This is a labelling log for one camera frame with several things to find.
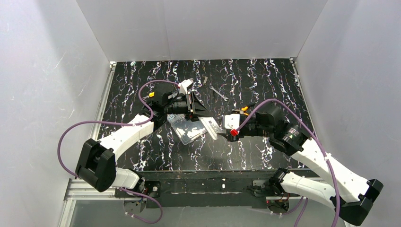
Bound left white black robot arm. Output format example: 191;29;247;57
75;91;215;192

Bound silver open-end wrench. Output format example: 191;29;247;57
209;86;229;102

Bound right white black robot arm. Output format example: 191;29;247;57
222;103;383;226

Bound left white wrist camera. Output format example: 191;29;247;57
178;79;193;95

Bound white remote control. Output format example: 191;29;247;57
199;117;223;140

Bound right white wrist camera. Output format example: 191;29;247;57
222;113;240;137

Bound orange handled pliers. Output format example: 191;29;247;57
232;104;255;116

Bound black front mounting rail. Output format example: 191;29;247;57
114;169;301;209

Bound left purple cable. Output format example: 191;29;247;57
57;79;164;225

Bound clear plastic screw box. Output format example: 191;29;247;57
167;114;207;145

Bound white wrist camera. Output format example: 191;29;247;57
178;79;193;95
222;113;240;137

